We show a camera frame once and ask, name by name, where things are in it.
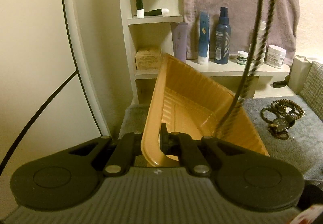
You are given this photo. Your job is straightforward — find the orange plastic tray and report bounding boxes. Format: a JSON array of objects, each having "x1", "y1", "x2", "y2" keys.
[{"x1": 140, "y1": 53, "x2": 270, "y2": 168}]

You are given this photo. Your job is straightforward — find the long dark bead necklace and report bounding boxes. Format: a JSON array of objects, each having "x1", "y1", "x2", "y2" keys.
[{"x1": 214, "y1": 0, "x2": 278, "y2": 140}]

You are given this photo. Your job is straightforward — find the small brown cardboard box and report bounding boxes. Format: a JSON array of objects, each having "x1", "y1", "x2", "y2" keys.
[{"x1": 135, "y1": 47, "x2": 162, "y2": 70}]

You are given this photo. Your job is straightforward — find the white blue tube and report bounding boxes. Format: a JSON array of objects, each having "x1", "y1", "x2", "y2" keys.
[{"x1": 198, "y1": 11, "x2": 210, "y2": 65}]

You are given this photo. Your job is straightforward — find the small green white jar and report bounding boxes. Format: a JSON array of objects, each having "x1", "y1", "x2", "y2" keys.
[{"x1": 237, "y1": 50, "x2": 249, "y2": 65}]

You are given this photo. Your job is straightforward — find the lilac tube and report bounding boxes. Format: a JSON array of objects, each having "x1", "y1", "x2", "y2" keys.
[{"x1": 171, "y1": 22, "x2": 188, "y2": 62}]

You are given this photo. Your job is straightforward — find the black rectangular device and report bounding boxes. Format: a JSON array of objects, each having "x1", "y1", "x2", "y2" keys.
[{"x1": 272, "y1": 81, "x2": 287, "y2": 88}]

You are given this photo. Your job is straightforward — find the dark blue spray bottle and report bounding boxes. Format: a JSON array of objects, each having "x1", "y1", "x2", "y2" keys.
[{"x1": 215, "y1": 7, "x2": 231, "y2": 65}]

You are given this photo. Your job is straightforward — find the grey fluffy mat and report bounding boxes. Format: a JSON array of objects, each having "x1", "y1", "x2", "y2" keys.
[{"x1": 118, "y1": 95, "x2": 323, "y2": 184}]

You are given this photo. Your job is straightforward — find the lying black lip balm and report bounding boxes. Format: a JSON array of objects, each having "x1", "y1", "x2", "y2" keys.
[{"x1": 144, "y1": 8, "x2": 169, "y2": 17}]

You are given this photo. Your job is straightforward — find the large white cream jar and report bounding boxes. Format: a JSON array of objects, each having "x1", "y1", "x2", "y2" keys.
[{"x1": 265, "y1": 45, "x2": 286, "y2": 69}]

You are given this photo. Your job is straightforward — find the clear white spray bottle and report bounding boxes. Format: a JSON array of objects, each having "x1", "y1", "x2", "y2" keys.
[{"x1": 252, "y1": 20, "x2": 267, "y2": 65}]

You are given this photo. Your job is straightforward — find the grey striped pillow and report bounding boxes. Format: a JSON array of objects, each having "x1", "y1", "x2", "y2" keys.
[{"x1": 300, "y1": 62, "x2": 323, "y2": 121}]

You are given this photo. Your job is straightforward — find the cream corner shelf unit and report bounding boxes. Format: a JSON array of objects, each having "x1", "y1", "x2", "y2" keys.
[{"x1": 115, "y1": 0, "x2": 297, "y2": 105}]

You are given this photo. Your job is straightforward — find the upright black lip balm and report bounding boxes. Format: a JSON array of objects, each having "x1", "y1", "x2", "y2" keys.
[{"x1": 136, "y1": 0, "x2": 145, "y2": 18}]

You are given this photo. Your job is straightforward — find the mauve hanging towel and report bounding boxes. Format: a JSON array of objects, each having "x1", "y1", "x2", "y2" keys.
[{"x1": 183, "y1": 0, "x2": 300, "y2": 65}]

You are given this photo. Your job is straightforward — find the black cable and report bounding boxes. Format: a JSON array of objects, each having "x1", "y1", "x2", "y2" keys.
[{"x1": 0, "y1": 70, "x2": 78, "y2": 177}]

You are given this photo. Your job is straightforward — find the dark red bead bracelet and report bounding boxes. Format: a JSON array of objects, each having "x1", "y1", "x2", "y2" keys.
[{"x1": 268, "y1": 124, "x2": 290, "y2": 140}]

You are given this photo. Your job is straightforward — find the brown wooden bead bracelets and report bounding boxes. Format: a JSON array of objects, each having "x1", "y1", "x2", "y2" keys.
[{"x1": 270, "y1": 99, "x2": 306, "y2": 121}]

